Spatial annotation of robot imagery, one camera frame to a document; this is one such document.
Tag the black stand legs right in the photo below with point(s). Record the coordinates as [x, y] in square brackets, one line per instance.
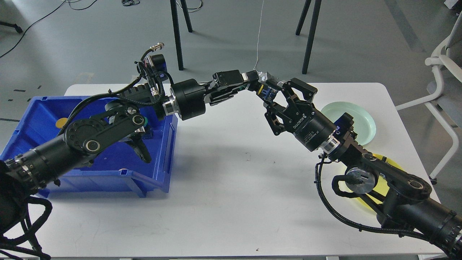
[312, 30]

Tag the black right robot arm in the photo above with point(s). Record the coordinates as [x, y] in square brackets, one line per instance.
[401, 200]

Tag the light green plate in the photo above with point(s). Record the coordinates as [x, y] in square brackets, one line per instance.
[364, 125]

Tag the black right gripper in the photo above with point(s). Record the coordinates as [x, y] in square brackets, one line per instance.
[300, 117]

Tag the white charger with cable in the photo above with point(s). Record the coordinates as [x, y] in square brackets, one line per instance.
[263, 45]

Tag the yellow push button far left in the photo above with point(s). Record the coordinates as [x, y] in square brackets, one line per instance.
[60, 123]

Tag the yellow plate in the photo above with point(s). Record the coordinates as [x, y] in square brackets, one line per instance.
[381, 187]

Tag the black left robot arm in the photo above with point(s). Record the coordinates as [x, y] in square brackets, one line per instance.
[93, 125]

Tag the white chair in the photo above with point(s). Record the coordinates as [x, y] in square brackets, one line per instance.
[444, 99]

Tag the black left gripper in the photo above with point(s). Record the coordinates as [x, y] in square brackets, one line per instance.
[187, 97]

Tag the blue plastic bin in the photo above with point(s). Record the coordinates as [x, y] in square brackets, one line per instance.
[118, 168]

